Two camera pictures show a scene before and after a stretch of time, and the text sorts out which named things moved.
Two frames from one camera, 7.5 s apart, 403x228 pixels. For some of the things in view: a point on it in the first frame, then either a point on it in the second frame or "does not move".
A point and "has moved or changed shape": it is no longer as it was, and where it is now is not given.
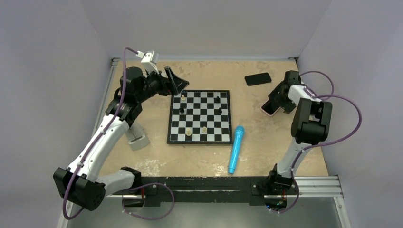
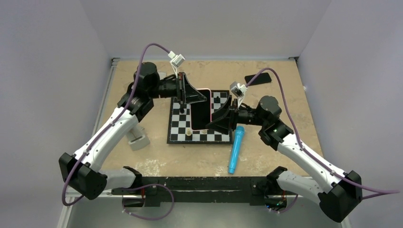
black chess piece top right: x=217 y=99 does not move
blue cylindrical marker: x=240 y=130 does not move
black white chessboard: x=200 y=117 does not move
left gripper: x=177 y=84 → x=186 y=92
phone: x=270 y=107 has moved or changed shape
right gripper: x=287 y=106 → x=229 y=116
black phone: x=258 y=79 does not move
